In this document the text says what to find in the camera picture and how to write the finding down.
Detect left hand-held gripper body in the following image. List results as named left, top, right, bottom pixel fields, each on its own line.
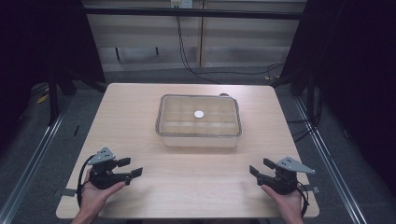
left=87, top=147, right=134, bottom=190

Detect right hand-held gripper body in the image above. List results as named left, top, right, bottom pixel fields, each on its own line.
left=257, top=156, right=316, bottom=196

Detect person's right hand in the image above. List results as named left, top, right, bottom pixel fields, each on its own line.
left=260, top=184, right=304, bottom=217

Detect person's left hand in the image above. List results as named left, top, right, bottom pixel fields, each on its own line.
left=78, top=168, right=126, bottom=217

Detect grey tape strip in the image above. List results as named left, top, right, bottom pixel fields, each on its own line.
left=300, top=184, right=321, bottom=195
left=60, top=188, right=78, bottom=198

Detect clear plastic box with lid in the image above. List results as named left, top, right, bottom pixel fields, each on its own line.
left=154, top=93, right=244, bottom=148

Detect black metal stand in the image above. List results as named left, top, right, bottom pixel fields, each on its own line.
left=269, top=69, right=317, bottom=118

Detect yellow floor tape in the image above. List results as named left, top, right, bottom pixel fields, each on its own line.
left=35, top=92, right=50, bottom=105

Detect black curtain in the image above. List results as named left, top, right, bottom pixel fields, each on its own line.
left=0, top=0, right=106, bottom=157
left=279, top=0, right=396, bottom=200

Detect black horizontal bar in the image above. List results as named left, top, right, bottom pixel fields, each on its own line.
left=83, top=7, right=308, bottom=21

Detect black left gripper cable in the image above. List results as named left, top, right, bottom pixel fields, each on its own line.
left=76, top=154, right=96, bottom=208

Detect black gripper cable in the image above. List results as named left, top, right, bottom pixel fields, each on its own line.
left=76, top=154, right=96, bottom=208
left=295, top=181, right=311, bottom=217

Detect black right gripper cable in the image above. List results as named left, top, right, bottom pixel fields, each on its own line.
left=295, top=181, right=311, bottom=217

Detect black floor cables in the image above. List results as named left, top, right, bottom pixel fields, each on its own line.
left=286, top=87, right=323, bottom=145

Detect metal floor rail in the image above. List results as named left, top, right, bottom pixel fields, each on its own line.
left=293, top=96, right=369, bottom=224
left=0, top=101, right=69, bottom=224

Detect black hanging cable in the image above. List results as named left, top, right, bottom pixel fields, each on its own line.
left=175, top=7, right=285, bottom=85

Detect white wall outlet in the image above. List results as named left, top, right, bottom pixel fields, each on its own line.
left=169, top=0, right=194, bottom=9

